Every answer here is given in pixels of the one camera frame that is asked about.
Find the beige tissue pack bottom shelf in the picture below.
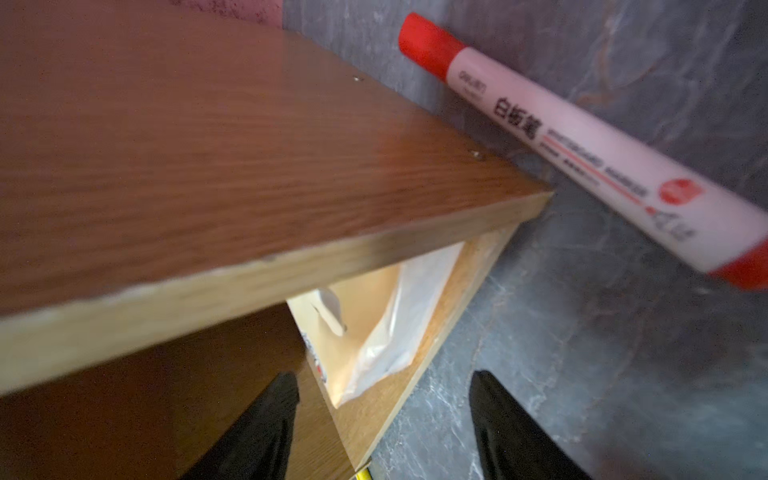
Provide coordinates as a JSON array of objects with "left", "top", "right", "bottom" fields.
[{"left": 287, "top": 242, "right": 464, "bottom": 408}]

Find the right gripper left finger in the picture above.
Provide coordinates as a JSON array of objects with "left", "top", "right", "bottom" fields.
[{"left": 182, "top": 372, "right": 300, "bottom": 480}]

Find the wooden three-tier shelf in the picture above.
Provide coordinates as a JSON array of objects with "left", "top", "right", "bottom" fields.
[{"left": 1, "top": 1, "right": 550, "bottom": 479}]

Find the yellow marker pen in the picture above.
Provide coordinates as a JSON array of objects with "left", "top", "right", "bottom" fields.
[{"left": 354, "top": 469, "right": 372, "bottom": 480}]

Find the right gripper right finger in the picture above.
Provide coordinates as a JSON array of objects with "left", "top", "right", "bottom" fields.
[{"left": 469, "top": 370, "right": 589, "bottom": 480}]

